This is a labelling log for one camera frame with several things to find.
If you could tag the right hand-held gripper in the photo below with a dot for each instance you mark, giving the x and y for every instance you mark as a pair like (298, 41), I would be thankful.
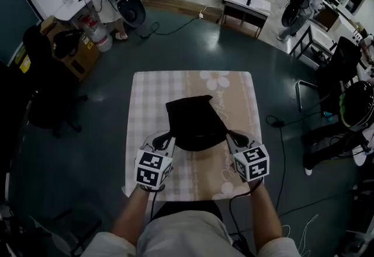
(252, 163)

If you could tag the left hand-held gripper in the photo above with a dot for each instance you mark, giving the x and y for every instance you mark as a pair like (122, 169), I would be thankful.
(153, 166)

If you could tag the person's right forearm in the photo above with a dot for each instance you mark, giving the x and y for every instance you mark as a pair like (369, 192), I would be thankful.
(266, 212)

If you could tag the person's left forearm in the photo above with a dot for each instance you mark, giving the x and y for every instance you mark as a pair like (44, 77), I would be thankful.
(131, 215)

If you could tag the table with checked tablecloth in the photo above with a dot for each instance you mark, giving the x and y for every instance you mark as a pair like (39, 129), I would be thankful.
(146, 104)

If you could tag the person's dark trousers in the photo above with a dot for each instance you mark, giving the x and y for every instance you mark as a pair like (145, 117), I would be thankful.
(187, 209)

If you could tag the person's light t-shirt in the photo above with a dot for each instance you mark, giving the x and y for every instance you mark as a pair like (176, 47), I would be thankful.
(187, 238)

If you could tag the brown cardboard box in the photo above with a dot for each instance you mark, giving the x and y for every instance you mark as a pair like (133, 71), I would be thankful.
(84, 60)

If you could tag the clear water jug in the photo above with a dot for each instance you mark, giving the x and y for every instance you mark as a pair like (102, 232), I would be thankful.
(102, 39)
(89, 21)

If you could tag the black mesh chair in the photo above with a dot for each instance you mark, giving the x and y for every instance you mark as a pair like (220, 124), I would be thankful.
(342, 63)

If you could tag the black office chair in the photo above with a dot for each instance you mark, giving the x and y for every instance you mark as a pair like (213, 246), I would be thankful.
(46, 80)

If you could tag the small white desk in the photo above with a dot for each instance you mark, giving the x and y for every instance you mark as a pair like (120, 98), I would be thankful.
(245, 13)

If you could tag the white extension socket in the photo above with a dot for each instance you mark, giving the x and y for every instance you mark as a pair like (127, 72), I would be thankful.
(201, 15)

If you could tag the black handbag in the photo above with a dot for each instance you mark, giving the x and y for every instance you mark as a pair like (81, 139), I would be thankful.
(68, 44)

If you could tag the grey chair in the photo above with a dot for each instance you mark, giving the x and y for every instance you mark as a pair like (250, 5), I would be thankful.
(58, 238)

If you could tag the brown wooden desk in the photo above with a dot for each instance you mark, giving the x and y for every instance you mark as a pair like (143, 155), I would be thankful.
(327, 19)

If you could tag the yellow box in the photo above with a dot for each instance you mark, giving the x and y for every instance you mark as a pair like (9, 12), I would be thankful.
(24, 63)

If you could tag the long white desk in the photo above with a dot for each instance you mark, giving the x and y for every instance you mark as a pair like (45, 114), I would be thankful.
(68, 10)

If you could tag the white metal-frame table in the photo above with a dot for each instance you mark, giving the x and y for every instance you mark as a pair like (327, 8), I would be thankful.
(318, 36)

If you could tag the dark teal wall board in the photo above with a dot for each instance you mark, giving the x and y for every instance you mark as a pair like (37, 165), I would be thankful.
(14, 16)

